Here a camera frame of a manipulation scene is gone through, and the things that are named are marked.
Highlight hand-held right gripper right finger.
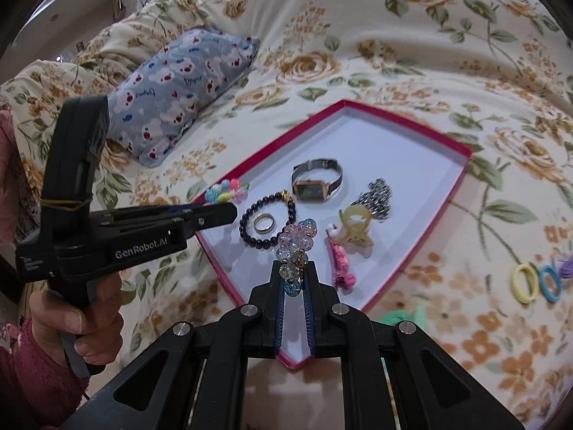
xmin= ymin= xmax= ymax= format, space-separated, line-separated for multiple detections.
xmin=303 ymin=262 xmax=527 ymax=430

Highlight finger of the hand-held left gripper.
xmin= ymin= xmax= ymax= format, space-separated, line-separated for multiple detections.
xmin=90 ymin=202 xmax=238 ymax=243

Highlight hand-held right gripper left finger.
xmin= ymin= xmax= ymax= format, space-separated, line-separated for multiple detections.
xmin=58 ymin=260 xmax=287 ymax=430

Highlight colourful bead bracelet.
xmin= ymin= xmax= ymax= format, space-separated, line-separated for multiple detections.
xmin=205 ymin=178 xmax=251 ymax=207

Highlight black bead bracelet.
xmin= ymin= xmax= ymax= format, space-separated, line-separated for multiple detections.
xmin=240 ymin=190 xmax=298 ymax=249

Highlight pink hair clip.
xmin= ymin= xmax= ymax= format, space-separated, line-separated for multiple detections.
xmin=324 ymin=224 xmax=356 ymax=291

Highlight crystal bead bracelet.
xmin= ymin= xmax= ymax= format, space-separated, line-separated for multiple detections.
xmin=275 ymin=219 xmax=318 ymax=298

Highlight yellow claw hair clip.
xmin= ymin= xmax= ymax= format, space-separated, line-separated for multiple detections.
xmin=338 ymin=205 xmax=376 ymax=249

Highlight gold square wristwatch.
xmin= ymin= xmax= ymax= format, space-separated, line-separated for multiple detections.
xmin=291 ymin=159 xmax=344 ymax=202

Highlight silver chain necklace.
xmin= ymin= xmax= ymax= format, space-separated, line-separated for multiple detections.
xmin=351 ymin=178 xmax=392 ymax=222

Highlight red jewelry box tray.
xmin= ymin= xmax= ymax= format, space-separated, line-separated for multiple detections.
xmin=190 ymin=100 xmax=473 ymax=370

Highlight person's left forearm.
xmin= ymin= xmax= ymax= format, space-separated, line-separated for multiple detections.
xmin=0 ymin=318 xmax=90 ymax=430

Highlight person's left hand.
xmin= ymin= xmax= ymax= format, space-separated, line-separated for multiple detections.
xmin=29 ymin=273 xmax=125 ymax=367

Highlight person's pink knit sweater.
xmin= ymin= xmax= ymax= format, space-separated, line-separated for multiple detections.
xmin=0 ymin=110 xmax=28 ymax=245

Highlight green bow hair clip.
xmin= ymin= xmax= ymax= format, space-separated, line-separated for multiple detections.
xmin=378 ymin=305 xmax=426 ymax=327

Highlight blue bear print pillow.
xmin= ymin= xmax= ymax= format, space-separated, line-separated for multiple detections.
xmin=109 ymin=27 xmax=260 ymax=168

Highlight floral blanket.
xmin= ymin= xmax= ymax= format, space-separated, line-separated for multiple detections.
xmin=0 ymin=0 xmax=573 ymax=430

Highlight yellow hair ring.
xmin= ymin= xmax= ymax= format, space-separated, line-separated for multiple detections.
xmin=511 ymin=263 xmax=540 ymax=304

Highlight blue hair ring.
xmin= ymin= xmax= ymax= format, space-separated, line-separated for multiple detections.
xmin=538 ymin=265 xmax=562 ymax=302

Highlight purple hair tie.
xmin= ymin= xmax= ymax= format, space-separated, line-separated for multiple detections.
xmin=553 ymin=253 xmax=573 ymax=281

